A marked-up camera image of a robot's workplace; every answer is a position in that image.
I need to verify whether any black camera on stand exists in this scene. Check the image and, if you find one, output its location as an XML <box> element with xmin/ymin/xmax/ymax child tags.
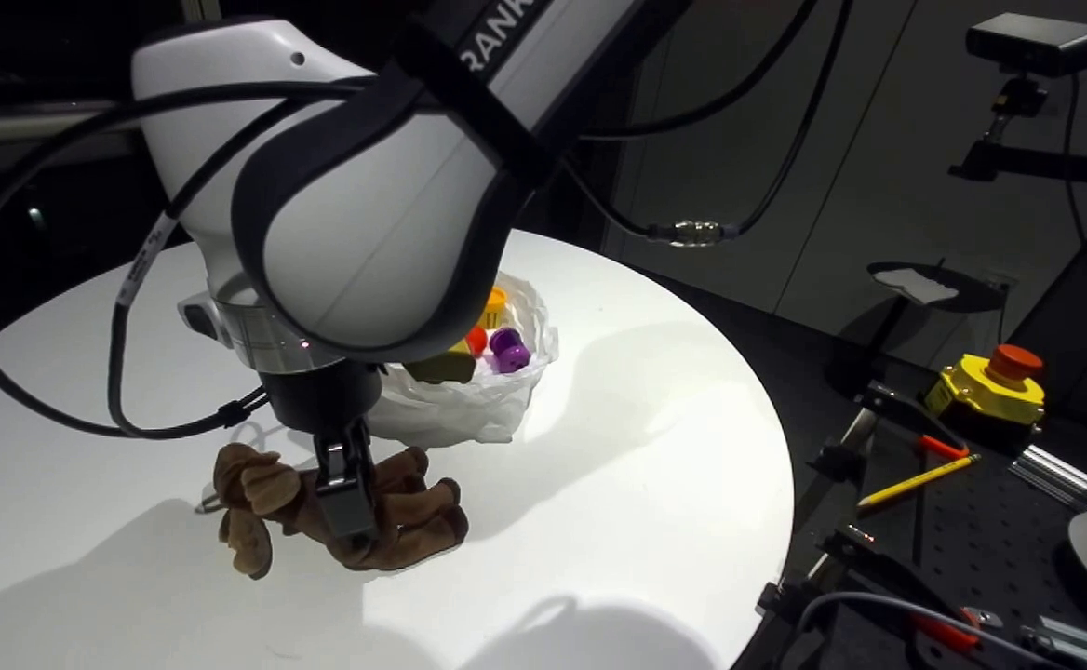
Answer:
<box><xmin>954</xmin><ymin>13</ymin><xmax>1087</xmax><ymax>184</ymax></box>

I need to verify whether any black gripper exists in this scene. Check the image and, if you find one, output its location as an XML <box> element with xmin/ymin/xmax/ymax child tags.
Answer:
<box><xmin>264</xmin><ymin>362</ymin><xmax>378</xmax><ymax>540</ymax></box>

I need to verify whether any yellow-lid dough tub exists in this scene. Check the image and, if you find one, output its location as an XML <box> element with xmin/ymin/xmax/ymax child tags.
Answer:
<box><xmin>485</xmin><ymin>287</ymin><xmax>510</xmax><ymax>329</ymax></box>

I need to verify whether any brown plush dog toy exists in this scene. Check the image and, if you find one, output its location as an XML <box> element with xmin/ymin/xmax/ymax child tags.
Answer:
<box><xmin>213</xmin><ymin>444</ymin><xmax>469</xmax><ymax>582</ymax></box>

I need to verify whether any red-lid small tub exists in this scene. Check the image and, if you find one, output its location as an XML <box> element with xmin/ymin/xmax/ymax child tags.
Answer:
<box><xmin>464</xmin><ymin>329</ymin><xmax>488</xmax><ymax>359</ymax></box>

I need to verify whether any teal-lid dough tub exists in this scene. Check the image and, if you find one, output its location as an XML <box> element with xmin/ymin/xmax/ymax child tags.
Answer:
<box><xmin>406</xmin><ymin>359</ymin><xmax>476</xmax><ymax>385</ymax></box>

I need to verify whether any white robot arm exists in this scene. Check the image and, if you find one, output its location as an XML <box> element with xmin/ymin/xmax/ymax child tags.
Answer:
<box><xmin>130</xmin><ymin>0</ymin><xmax>689</xmax><ymax>540</ymax></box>

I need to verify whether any yellow pencil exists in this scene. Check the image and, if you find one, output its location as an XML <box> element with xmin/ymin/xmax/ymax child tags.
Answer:
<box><xmin>855</xmin><ymin>454</ymin><xmax>978</xmax><ymax>510</ymax></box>

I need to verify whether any purple dough tub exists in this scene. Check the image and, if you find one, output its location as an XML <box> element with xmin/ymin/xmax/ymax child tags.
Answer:
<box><xmin>493</xmin><ymin>329</ymin><xmax>534</xmax><ymax>374</ymax></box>

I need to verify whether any yellow emergency stop button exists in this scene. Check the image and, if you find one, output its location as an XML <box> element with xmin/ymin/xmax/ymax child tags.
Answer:
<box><xmin>922</xmin><ymin>341</ymin><xmax>1045</xmax><ymax>429</ymax></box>

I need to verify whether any white plastic bag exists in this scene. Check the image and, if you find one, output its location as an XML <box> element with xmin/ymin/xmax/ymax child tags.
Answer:
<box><xmin>369</xmin><ymin>276</ymin><xmax>558</xmax><ymax>447</ymax></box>

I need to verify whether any black looped cable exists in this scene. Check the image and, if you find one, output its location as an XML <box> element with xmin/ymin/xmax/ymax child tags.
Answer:
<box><xmin>0</xmin><ymin>70</ymin><xmax>398</xmax><ymax>444</ymax></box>

